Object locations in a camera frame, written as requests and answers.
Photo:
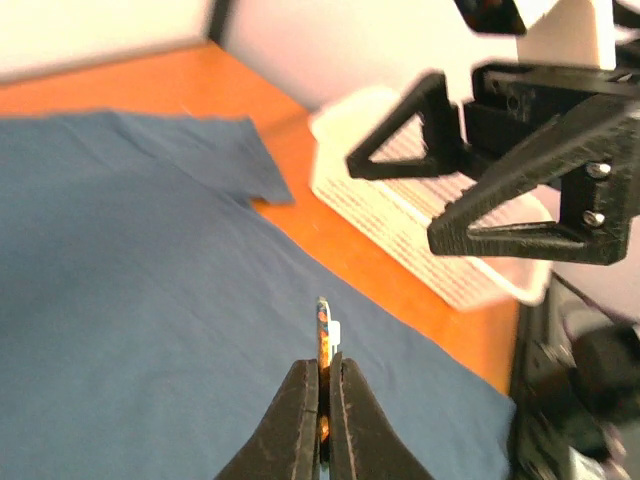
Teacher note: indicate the blue t-shirt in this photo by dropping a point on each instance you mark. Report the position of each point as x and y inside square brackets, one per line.
[149, 313]

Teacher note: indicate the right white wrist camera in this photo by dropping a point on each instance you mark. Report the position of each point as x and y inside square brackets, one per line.
[572, 32]

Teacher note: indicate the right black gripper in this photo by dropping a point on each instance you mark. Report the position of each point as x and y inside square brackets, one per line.
[582, 165]

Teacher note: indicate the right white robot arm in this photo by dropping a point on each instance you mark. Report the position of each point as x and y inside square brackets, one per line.
[558, 432]

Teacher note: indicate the round colourful brooch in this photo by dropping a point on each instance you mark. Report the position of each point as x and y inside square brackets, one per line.
[328, 341]

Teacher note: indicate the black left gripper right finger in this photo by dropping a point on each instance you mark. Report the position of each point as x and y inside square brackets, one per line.
[362, 443]

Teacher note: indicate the black enclosure frame post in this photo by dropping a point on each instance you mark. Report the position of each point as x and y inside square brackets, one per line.
[220, 15]

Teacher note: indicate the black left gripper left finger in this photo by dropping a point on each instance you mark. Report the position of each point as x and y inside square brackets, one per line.
[284, 444]

